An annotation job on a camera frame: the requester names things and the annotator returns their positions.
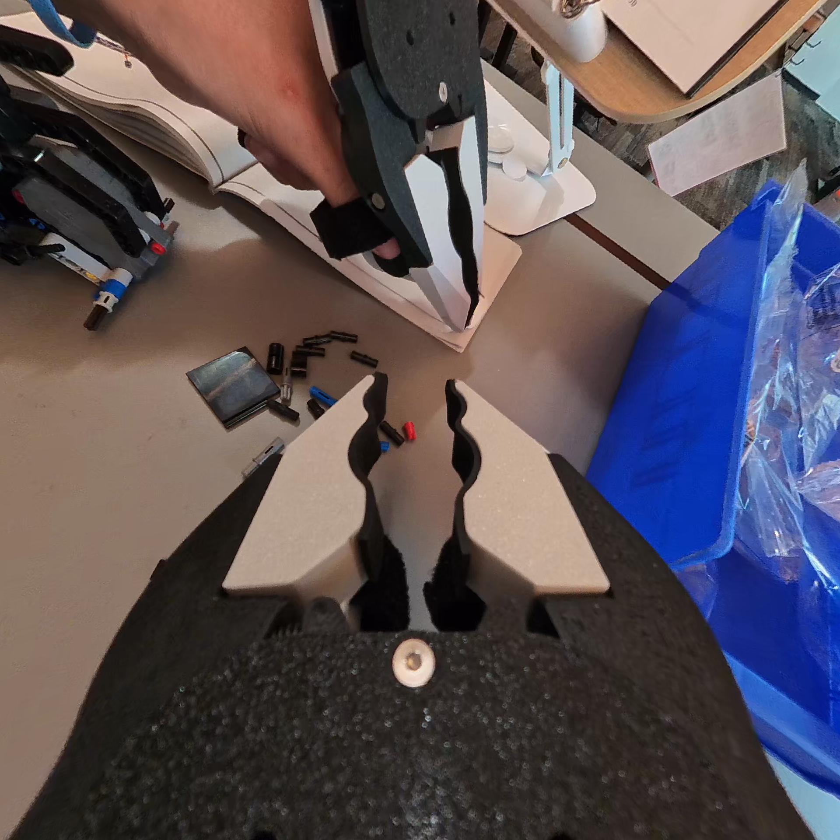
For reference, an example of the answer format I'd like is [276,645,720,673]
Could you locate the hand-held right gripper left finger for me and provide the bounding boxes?
[222,371,389,601]

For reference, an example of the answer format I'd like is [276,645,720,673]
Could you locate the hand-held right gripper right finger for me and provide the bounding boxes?
[437,378,613,599]

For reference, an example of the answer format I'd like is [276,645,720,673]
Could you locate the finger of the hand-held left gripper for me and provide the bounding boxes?
[394,123,479,332]
[440,112,489,329]

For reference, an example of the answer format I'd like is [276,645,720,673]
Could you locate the scatter of small lego pins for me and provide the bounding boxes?
[266,331,421,460]

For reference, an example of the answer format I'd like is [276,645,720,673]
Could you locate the lego instruction booklet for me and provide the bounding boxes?
[0,13,524,353]

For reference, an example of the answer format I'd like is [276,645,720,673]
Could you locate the blue and black lego truck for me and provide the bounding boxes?
[0,25,179,331]

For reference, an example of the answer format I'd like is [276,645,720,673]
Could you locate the person's left forearm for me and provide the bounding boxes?
[52,0,263,83]

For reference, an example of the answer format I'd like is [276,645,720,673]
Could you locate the translucent lego piece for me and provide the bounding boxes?
[241,436,286,479]

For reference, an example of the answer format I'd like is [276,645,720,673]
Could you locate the black square lego tile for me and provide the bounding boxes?
[185,346,282,431]

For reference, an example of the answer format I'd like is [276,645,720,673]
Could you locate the person's left hand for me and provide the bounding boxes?
[164,0,403,262]

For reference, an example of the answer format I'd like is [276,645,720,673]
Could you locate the white and wood document stand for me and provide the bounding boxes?
[482,0,829,237]

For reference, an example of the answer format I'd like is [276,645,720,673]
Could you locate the blue plastic bin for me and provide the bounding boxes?
[584,180,840,798]

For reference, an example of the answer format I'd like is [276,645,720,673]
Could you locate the white paper sheet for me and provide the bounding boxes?
[646,75,788,198]

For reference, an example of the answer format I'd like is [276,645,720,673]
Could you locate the printed instruction sheet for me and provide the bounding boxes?
[600,0,791,98]

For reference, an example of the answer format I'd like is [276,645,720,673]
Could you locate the clear plastic bags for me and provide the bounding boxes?
[738,161,840,592]

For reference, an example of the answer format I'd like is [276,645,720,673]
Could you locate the blue wrist strap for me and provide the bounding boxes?
[26,0,98,50]

